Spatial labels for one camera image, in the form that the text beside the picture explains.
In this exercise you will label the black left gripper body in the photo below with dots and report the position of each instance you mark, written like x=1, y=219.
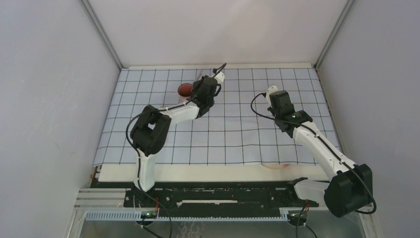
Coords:
x=196, y=87

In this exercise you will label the cream pink branch plate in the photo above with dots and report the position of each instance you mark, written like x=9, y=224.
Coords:
x=276, y=167

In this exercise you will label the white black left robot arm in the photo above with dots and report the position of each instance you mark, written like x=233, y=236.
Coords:
x=147, y=132

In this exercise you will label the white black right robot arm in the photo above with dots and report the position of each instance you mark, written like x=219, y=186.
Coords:
x=349, y=186

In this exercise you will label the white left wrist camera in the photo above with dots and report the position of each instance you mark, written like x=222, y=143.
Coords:
x=219, y=77

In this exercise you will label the pink patterned mug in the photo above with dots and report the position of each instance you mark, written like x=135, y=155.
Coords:
x=185, y=92

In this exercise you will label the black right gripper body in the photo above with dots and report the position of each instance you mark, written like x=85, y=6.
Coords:
x=277, y=116

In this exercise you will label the white checked tablecloth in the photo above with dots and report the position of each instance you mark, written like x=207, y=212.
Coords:
x=236, y=131

